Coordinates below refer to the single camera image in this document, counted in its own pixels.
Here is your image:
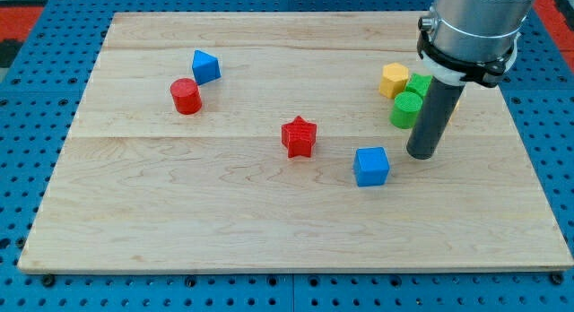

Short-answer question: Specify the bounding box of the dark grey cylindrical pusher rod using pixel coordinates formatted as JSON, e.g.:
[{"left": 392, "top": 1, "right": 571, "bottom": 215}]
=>
[{"left": 406, "top": 78, "right": 464, "bottom": 160}]

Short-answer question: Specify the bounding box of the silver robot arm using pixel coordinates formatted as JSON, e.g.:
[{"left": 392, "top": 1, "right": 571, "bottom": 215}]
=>
[{"left": 406, "top": 0, "right": 535, "bottom": 160}]

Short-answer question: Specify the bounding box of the green square block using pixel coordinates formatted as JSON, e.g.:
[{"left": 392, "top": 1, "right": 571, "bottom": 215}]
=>
[{"left": 404, "top": 73, "right": 432, "bottom": 100}]

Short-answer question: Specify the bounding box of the green cylinder block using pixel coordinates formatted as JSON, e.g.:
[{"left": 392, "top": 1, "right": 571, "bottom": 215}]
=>
[{"left": 389, "top": 91, "right": 422, "bottom": 129}]

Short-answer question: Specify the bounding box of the yellow hexagon block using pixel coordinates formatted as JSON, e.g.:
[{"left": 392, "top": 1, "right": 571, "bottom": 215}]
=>
[{"left": 378, "top": 63, "right": 409, "bottom": 99}]

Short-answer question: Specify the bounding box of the blue cube block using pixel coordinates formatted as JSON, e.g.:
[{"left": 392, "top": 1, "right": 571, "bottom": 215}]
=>
[{"left": 353, "top": 147, "right": 390, "bottom": 187}]

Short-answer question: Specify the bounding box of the red star block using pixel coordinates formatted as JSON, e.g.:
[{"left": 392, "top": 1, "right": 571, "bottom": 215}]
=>
[{"left": 281, "top": 116, "right": 317, "bottom": 158}]

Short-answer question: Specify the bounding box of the blue triangular prism block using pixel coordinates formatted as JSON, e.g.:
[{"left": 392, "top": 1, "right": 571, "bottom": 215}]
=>
[{"left": 191, "top": 50, "right": 221, "bottom": 85}]

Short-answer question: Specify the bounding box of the light wooden board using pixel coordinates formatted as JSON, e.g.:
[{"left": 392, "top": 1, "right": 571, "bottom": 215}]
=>
[{"left": 18, "top": 12, "right": 573, "bottom": 275}]

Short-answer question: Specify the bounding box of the red cylinder block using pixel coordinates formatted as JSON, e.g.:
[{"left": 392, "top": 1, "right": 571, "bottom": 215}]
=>
[{"left": 170, "top": 78, "right": 203, "bottom": 115}]

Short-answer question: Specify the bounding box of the black clamp ring with cable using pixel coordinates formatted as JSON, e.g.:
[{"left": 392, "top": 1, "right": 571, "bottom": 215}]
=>
[{"left": 416, "top": 15, "right": 517, "bottom": 89}]

